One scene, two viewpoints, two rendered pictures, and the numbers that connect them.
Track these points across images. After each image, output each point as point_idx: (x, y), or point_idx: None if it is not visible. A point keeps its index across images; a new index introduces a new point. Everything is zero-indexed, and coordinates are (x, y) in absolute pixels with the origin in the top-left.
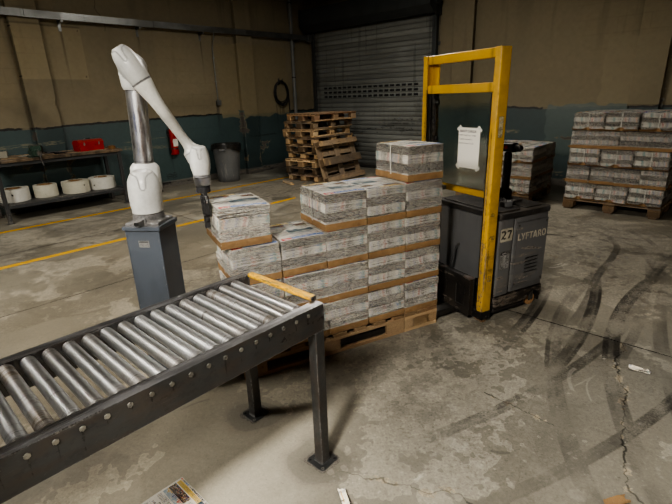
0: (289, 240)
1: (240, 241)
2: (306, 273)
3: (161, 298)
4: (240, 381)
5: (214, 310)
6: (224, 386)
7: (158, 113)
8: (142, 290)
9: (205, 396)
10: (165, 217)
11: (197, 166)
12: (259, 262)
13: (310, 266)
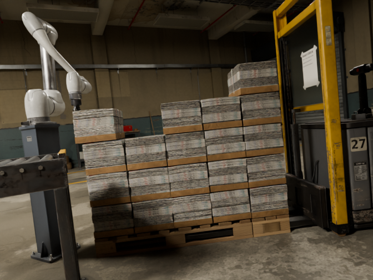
0: (131, 139)
1: (90, 137)
2: (148, 169)
3: None
4: (93, 258)
5: None
6: (79, 260)
7: (48, 52)
8: None
9: (60, 265)
10: (48, 121)
11: (68, 85)
12: (105, 155)
13: (151, 163)
